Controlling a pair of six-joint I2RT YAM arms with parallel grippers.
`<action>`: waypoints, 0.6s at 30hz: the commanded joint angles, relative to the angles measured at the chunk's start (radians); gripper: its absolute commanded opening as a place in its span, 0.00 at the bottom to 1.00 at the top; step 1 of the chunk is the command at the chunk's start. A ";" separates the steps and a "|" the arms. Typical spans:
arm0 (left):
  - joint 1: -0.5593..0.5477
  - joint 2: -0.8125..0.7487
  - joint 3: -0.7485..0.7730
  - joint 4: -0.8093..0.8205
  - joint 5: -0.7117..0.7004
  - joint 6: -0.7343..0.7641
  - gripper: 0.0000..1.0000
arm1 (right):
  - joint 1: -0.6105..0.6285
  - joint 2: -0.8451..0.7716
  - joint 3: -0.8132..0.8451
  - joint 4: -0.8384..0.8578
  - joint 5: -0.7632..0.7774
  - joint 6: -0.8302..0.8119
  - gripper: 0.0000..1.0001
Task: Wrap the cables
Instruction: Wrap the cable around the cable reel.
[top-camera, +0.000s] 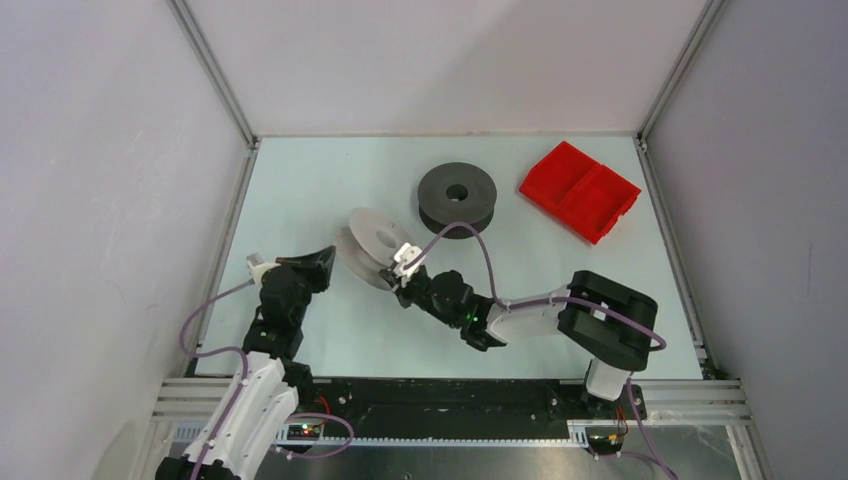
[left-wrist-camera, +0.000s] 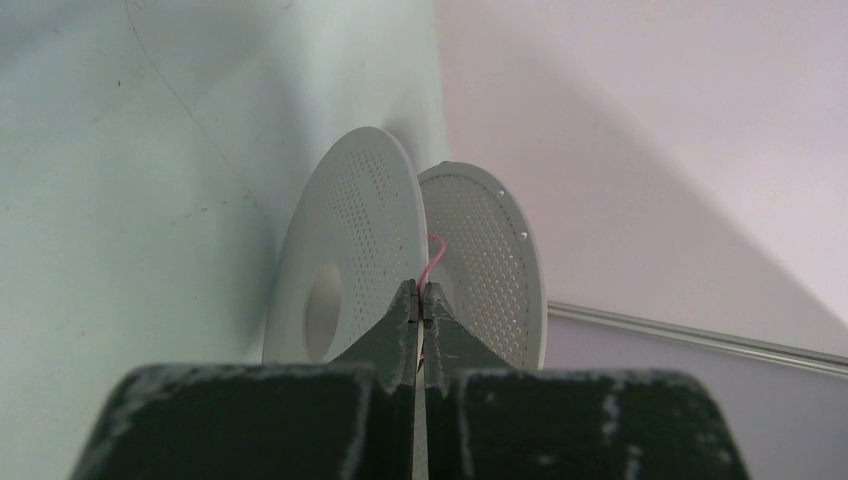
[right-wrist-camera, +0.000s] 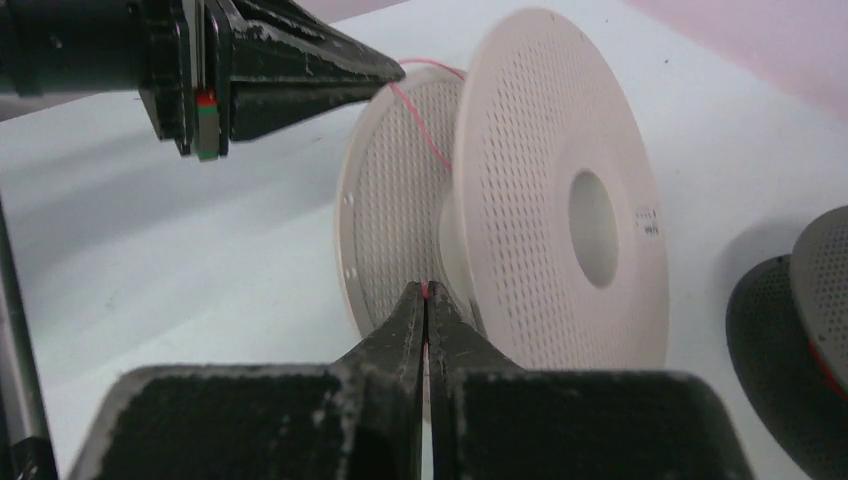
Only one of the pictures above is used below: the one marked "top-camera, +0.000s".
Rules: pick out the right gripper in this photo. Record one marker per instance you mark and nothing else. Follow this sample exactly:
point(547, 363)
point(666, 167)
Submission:
point(402, 292)

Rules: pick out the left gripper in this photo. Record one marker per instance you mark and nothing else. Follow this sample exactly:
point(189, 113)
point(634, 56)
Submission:
point(317, 265)

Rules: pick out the white translucent spool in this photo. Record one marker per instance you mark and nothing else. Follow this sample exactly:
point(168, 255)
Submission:
point(368, 243)

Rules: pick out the dark grey spool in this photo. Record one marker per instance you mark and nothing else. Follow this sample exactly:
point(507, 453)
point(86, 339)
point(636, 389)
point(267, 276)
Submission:
point(456, 192)

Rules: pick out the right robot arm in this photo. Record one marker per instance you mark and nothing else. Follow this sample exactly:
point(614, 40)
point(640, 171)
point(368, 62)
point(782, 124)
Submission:
point(612, 322)

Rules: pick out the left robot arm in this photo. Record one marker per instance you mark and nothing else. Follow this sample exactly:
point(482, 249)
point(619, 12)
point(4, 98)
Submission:
point(268, 385)

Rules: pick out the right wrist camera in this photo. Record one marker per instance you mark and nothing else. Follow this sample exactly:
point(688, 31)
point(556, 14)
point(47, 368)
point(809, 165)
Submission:
point(407, 262)

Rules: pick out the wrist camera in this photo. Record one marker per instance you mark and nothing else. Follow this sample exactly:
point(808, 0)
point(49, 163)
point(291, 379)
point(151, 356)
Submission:
point(257, 267)
point(407, 262)

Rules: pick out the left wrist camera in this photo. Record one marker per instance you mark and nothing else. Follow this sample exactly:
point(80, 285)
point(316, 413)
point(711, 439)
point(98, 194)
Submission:
point(257, 267)

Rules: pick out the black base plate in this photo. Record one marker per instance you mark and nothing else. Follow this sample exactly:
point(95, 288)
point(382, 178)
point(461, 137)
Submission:
point(465, 410)

